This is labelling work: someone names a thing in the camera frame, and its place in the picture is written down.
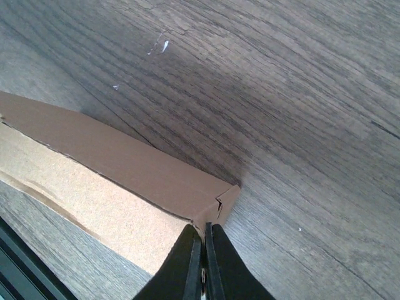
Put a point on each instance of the black aluminium frame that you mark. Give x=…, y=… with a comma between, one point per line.
x=23, y=273

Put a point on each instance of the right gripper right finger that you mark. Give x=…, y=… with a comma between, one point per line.
x=227, y=276

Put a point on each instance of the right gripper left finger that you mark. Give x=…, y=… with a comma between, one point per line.
x=179, y=277

